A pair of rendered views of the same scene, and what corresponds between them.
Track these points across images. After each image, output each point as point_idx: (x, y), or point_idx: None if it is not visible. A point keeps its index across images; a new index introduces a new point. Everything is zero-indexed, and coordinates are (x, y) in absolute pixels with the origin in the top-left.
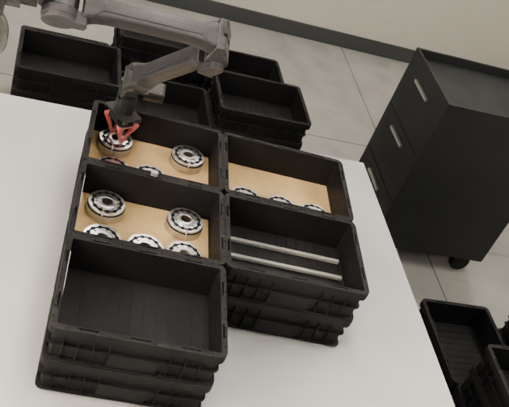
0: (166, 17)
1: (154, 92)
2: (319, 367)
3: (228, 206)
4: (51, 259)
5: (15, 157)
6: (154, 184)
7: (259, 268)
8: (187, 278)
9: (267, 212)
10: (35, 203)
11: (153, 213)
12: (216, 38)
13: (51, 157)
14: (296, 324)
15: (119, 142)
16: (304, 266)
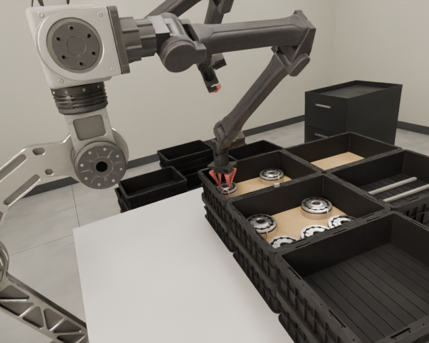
0: (260, 22)
1: (238, 137)
2: None
3: (338, 177)
4: (246, 290)
5: (166, 238)
6: (280, 192)
7: None
8: (372, 236)
9: (356, 171)
10: (201, 258)
11: (289, 214)
12: (304, 23)
13: (186, 226)
14: None
15: (229, 187)
16: (404, 190)
